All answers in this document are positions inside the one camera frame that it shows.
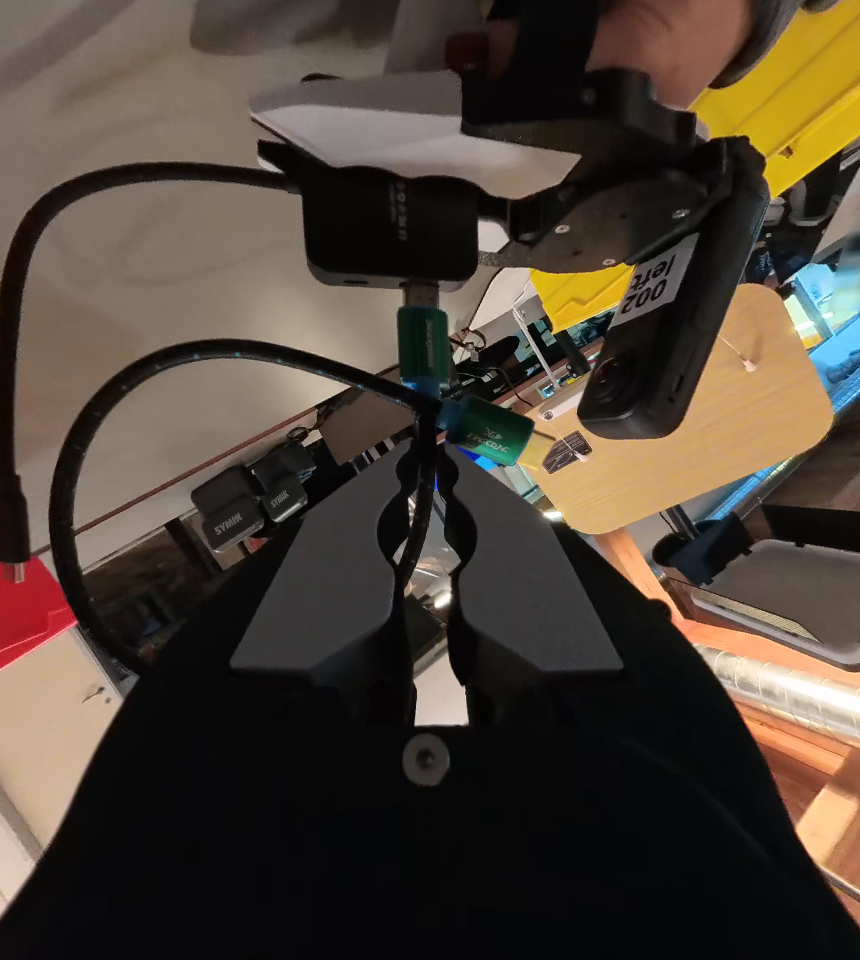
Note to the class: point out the black hard case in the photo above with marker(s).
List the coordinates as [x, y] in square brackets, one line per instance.
[283, 487]
[223, 514]

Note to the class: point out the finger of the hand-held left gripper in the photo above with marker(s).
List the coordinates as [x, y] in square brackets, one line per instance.
[493, 240]
[400, 120]

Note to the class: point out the black adapter hub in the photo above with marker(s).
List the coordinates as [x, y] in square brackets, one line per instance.
[385, 217]

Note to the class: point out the wooden post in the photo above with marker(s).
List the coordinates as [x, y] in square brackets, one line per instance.
[632, 570]

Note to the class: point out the person's left forearm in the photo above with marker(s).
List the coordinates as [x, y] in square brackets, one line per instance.
[771, 30]

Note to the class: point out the black wall speaker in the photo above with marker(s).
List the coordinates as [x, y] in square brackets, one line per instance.
[700, 547]

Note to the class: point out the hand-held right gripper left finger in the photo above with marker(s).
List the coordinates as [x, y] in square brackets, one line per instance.
[310, 607]

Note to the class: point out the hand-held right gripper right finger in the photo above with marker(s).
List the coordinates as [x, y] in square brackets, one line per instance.
[542, 607]

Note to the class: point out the silver air duct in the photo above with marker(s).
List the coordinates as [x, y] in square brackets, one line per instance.
[812, 697]

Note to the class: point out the black label sticker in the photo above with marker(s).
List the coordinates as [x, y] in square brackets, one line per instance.
[566, 454]

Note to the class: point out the wooden stand board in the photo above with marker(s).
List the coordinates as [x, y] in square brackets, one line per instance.
[700, 450]

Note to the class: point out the wall vent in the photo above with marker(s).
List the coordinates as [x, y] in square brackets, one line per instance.
[775, 600]

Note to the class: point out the person's left hand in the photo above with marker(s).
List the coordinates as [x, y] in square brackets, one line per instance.
[670, 37]

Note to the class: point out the large yellow storage bin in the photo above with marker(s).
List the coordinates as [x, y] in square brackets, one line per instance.
[797, 82]

